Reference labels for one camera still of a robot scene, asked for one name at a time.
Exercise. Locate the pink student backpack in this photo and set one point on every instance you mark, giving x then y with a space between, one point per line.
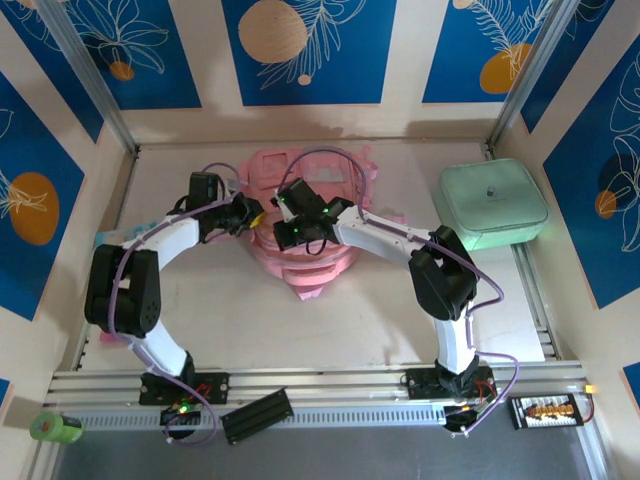
310 280

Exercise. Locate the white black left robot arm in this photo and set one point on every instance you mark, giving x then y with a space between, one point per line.
120 290

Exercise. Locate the pink white pill box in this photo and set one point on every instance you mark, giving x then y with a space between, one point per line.
112 340

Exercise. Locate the black ribbed block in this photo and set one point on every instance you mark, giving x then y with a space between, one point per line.
257 415

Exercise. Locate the mint green zip case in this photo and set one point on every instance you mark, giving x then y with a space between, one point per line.
495 190

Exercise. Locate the control board green light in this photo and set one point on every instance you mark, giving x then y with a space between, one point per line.
181 410

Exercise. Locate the control board orange light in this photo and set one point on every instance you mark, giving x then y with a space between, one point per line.
465 415

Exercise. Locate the green tape roll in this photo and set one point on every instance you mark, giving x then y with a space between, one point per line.
55 429

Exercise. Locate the black power distribution board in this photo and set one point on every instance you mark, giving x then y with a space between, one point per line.
545 411

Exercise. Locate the yellow power connector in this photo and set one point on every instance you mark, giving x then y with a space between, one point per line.
592 389

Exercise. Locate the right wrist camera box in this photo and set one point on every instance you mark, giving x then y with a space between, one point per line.
300 195

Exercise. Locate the aluminium frame rail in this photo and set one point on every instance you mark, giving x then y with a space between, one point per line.
325 382

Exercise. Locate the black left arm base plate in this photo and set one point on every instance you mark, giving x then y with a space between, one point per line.
215 387

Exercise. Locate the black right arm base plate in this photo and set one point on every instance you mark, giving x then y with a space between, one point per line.
420 382

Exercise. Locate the aluminium corner post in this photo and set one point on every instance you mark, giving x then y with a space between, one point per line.
84 60
536 60

